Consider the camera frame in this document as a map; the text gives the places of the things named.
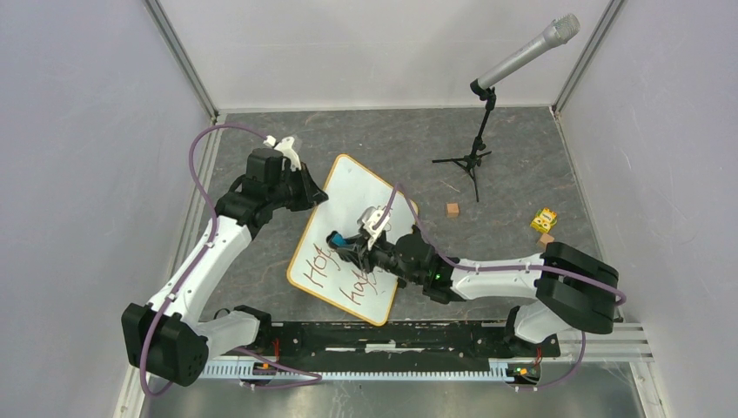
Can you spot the yellow framed whiteboard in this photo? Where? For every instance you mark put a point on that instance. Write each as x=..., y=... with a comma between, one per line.
x=319, y=271

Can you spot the silver microphone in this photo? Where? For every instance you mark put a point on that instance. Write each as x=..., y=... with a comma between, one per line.
x=559, y=32

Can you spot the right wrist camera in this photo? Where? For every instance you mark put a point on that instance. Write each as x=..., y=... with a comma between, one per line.
x=372, y=223

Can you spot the yellow toy block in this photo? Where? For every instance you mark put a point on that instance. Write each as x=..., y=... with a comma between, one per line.
x=544, y=220

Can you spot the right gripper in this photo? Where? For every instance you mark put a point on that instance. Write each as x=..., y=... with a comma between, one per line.
x=361, y=255

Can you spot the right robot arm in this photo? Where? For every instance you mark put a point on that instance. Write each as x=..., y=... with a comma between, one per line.
x=565, y=287

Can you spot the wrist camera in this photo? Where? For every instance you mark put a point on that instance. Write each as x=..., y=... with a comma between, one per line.
x=289, y=147
x=372, y=223

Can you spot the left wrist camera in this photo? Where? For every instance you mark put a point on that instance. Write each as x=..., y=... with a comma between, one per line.
x=289, y=147

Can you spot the blue whiteboard eraser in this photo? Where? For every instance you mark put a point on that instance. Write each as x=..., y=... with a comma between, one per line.
x=337, y=240

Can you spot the white cable duct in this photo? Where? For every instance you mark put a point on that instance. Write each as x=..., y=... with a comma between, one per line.
x=247, y=369

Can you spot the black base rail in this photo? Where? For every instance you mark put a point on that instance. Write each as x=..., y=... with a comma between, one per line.
x=397, y=346

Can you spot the black microphone tripod stand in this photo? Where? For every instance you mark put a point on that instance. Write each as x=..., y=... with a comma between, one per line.
x=469, y=162

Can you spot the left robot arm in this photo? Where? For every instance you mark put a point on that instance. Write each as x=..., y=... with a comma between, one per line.
x=166, y=337

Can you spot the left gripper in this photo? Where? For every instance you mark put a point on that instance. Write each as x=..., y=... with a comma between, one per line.
x=311, y=194

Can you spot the small wooden cube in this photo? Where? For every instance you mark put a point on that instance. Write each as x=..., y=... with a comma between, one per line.
x=545, y=239
x=452, y=210

